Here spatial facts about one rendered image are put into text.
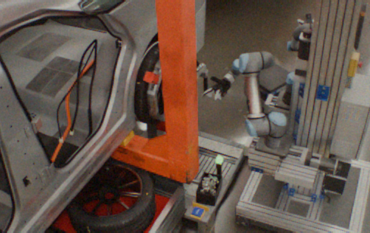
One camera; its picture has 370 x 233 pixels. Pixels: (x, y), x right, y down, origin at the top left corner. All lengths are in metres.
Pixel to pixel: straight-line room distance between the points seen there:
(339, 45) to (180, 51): 0.95
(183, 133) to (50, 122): 1.10
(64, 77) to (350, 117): 2.08
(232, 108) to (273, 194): 1.35
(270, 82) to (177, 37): 2.13
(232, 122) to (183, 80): 1.94
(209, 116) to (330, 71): 1.99
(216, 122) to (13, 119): 2.60
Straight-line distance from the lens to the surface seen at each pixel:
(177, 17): 2.51
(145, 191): 3.33
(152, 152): 3.31
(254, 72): 2.98
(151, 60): 3.42
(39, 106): 3.62
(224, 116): 4.67
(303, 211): 3.63
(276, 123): 3.04
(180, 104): 2.84
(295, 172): 3.15
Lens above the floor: 3.01
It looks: 40 degrees down
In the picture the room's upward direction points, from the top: 3 degrees counter-clockwise
